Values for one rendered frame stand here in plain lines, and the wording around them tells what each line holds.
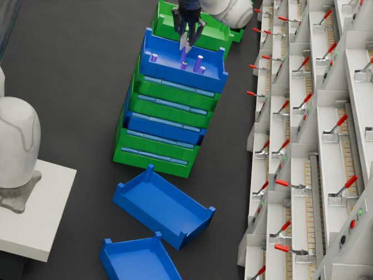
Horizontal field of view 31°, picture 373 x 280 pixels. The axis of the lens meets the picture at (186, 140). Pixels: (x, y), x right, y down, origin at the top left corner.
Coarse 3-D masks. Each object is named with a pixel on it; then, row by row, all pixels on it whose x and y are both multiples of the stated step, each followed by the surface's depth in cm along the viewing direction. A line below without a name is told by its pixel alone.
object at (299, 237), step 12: (300, 144) 200; (312, 144) 199; (300, 156) 202; (300, 168) 198; (300, 180) 193; (300, 204) 184; (300, 216) 180; (300, 228) 176; (300, 240) 172; (324, 240) 171; (324, 252) 168; (300, 264) 164; (312, 264) 164; (300, 276) 161
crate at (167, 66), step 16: (144, 48) 236; (160, 48) 249; (176, 48) 249; (192, 48) 249; (224, 48) 249; (144, 64) 230; (160, 64) 230; (176, 64) 244; (192, 64) 248; (208, 64) 252; (176, 80) 234; (192, 80) 234; (208, 80) 234; (224, 80) 234
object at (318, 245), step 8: (312, 160) 197; (304, 168) 196; (312, 168) 194; (312, 176) 190; (312, 184) 187; (312, 192) 184; (312, 200) 182; (320, 216) 176; (320, 224) 173; (312, 232) 172; (320, 232) 170; (320, 240) 168; (312, 248) 167; (320, 248) 165; (320, 256) 163
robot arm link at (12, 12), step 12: (0, 0) 172; (12, 0) 173; (0, 12) 174; (12, 12) 176; (0, 24) 176; (12, 24) 179; (0, 36) 178; (0, 48) 180; (0, 60) 183; (0, 72) 186; (0, 84) 185; (0, 96) 187
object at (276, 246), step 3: (276, 246) 164; (279, 246) 164; (282, 246) 164; (279, 249) 164; (282, 249) 164; (285, 249) 164; (288, 249) 164; (291, 249) 165; (291, 252) 164; (294, 252) 164; (297, 252) 165; (300, 252) 165
